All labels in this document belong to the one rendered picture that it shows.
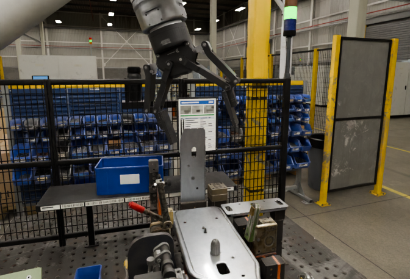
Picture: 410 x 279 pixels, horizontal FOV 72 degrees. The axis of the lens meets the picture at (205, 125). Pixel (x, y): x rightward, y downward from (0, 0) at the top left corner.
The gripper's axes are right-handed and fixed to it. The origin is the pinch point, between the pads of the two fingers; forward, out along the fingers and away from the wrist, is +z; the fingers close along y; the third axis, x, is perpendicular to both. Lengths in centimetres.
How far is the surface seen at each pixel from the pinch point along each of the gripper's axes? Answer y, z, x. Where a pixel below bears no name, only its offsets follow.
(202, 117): -30, 11, 92
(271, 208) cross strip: -4, 53, 60
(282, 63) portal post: 15, 17, 509
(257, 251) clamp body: -8, 55, 36
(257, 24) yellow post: 11, -27, 114
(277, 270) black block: -1, 54, 25
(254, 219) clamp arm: -6, 43, 37
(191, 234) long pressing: -29, 42, 33
